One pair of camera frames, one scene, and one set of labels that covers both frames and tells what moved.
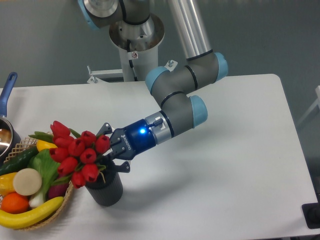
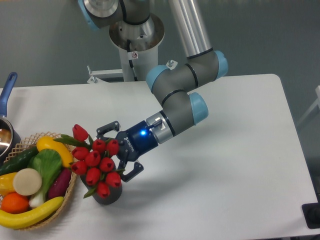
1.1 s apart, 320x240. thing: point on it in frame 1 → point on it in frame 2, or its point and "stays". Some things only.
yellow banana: (13, 221) stays
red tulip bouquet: (77, 154) → (94, 161)
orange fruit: (14, 203) stays
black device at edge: (311, 213) stays
